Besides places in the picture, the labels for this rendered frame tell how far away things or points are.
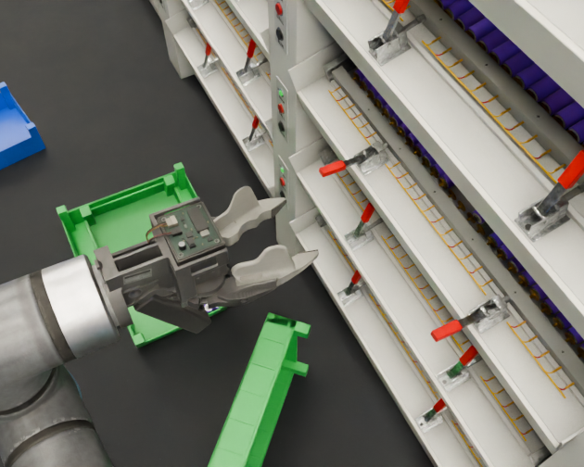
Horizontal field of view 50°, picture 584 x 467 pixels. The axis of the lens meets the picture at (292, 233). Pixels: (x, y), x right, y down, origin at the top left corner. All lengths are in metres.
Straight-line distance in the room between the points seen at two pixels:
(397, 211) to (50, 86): 1.28
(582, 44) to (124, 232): 1.08
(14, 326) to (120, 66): 1.39
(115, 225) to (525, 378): 0.93
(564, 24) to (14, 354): 0.51
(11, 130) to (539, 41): 1.50
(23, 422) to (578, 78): 0.57
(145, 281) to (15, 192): 1.10
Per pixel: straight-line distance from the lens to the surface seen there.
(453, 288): 0.80
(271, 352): 1.11
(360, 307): 1.20
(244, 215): 0.68
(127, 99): 1.81
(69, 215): 1.54
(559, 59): 0.52
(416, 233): 0.83
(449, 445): 1.13
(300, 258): 0.65
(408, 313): 0.99
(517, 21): 0.54
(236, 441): 1.06
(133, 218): 1.41
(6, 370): 0.61
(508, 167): 0.66
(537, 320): 0.76
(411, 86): 0.72
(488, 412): 0.95
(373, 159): 0.87
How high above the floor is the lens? 1.22
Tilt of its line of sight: 56 degrees down
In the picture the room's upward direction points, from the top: straight up
